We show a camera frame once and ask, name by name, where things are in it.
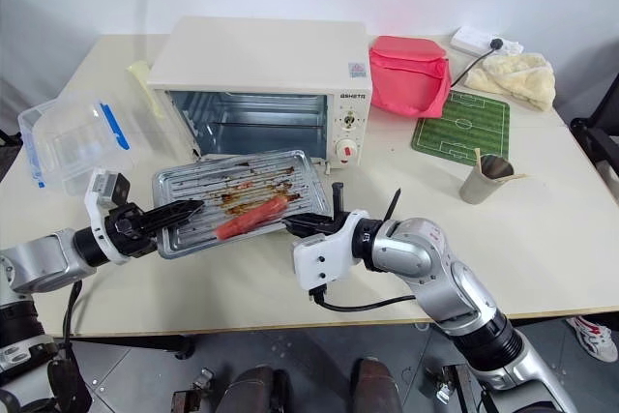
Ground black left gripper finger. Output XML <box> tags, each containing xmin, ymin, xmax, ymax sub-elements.
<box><xmin>143</xmin><ymin>197</ymin><xmax>206</xmax><ymax>232</ymax></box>

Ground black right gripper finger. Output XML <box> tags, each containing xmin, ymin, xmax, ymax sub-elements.
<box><xmin>281</xmin><ymin>213</ymin><xmax>316</xmax><ymax>240</ymax></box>

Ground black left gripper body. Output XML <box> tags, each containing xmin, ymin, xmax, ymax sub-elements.
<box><xmin>106</xmin><ymin>203</ymin><xmax>162</xmax><ymax>260</ymax></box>

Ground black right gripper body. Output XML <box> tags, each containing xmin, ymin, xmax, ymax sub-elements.
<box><xmin>310</xmin><ymin>182</ymin><xmax>347</xmax><ymax>241</ymax></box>

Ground silver metal baking tray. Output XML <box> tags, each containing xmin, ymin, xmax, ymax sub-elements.
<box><xmin>152</xmin><ymin>150</ymin><xmax>337</xmax><ymax>260</ymax></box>

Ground red sausage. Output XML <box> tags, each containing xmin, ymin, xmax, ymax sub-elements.
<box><xmin>212</xmin><ymin>195</ymin><xmax>292</xmax><ymax>242</ymax></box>

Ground glass toaster oven door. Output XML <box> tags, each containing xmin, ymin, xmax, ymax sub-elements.
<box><xmin>192</xmin><ymin>150</ymin><xmax>336</xmax><ymax>178</ymax></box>

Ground white red oven timer knob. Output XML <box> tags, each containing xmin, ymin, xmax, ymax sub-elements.
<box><xmin>334</xmin><ymin>137</ymin><xmax>361</xmax><ymax>163</ymax></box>

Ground cream toaster oven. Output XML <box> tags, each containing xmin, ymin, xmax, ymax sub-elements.
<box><xmin>146</xmin><ymin>15</ymin><xmax>372</xmax><ymax>177</ymax></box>

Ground clear plastic box blue clips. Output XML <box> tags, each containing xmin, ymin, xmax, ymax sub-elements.
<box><xmin>17</xmin><ymin>95</ymin><xmax>139</xmax><ymax>197</ymax></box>

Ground steel cup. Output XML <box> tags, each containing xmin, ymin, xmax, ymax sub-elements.
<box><xmin>458</xmin><ymin>153</ymin><xmax>516</xmax><ymax>206</ymax></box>

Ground green soccer field mat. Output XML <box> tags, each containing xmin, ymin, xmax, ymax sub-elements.
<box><xmin>411</xmin><ymin>89</ymin><xmax>512</xmax><ymax>167</ymax></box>

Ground dark rounded shape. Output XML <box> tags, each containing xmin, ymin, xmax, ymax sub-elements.
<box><xmin>225</xmin><ymin>366</ymin><xmax>287</xmax><ymax>413</ymax></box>
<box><xmin>354</xmin><ymin>356</ymin><xmax>397</xmax><ymax>413</ymax></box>

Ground red fabric lunch bag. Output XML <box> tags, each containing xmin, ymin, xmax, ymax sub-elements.
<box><xmin>368</xmin><ymin>35</ymin><xmax>454</xmax><ymax>120</ymax></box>

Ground white power strip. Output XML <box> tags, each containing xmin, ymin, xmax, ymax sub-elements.
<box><xmin>451</xmin><ymin>25</ymin><xmax>507</xmax><ymax>54</ymax></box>

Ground cream fluffy cloth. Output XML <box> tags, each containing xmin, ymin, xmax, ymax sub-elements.
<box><xmin>463</xmin><ymin>51</ymin><xmax>557</xmax><ymax>112</ymax></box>

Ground black chair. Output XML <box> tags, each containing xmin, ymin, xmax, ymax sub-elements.
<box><xmin>569</xmin><ymin>72</ymin><xmax>619</xmax><ymax>204</ymax></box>

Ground white red sneaker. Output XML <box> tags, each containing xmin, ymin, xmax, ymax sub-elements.
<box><xmin>566</xmin><ymin>314</ymin><xmax>616</xmax><ymax>362</ymax></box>

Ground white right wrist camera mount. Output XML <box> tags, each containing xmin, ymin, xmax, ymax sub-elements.
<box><xmin>291</xmin><ymin>209</ymin><xmax>371</xmax><ymax>294</ymax></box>

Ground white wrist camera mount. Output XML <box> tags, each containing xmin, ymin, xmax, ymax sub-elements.
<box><xmin>83</xmin><ymin>167</ymin><xmax>133</xmax><ymax>265</ymax></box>
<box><xmin>291</xmin><ymin>209</ymin><xmax>371</xmax><ymax>294</ymax></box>

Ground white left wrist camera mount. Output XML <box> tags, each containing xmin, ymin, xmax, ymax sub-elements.
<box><xmin>83</xmin><ymin>167</ymin><xmax>133</xmax><ymax>265</ymax></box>

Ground black cable tie tail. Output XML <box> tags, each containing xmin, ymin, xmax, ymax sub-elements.
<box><xmin>385</xmin><ymin>187</ymin><xmax>404</xmax><ymax>223</ymax></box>

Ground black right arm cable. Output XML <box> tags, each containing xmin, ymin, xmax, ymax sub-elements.
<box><xmin>306</xmin><ymin>286</ymin><xmax>423</xmax><ymax>313</ymax></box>

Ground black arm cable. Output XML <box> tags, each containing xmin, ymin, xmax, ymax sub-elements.
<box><xmin>61</xmin><ymin>279</ymin><xmax>84</xmax><ymax>342</ymax></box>
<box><xmin>306</xmin><ymin>286</ymin><xmax>423</xmax><ymax>313</ymax></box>

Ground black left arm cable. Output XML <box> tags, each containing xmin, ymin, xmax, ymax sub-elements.
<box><xmin>61</xmin><ymin>279</ymin><xmax>84</xmax><ymax>342</ymax></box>

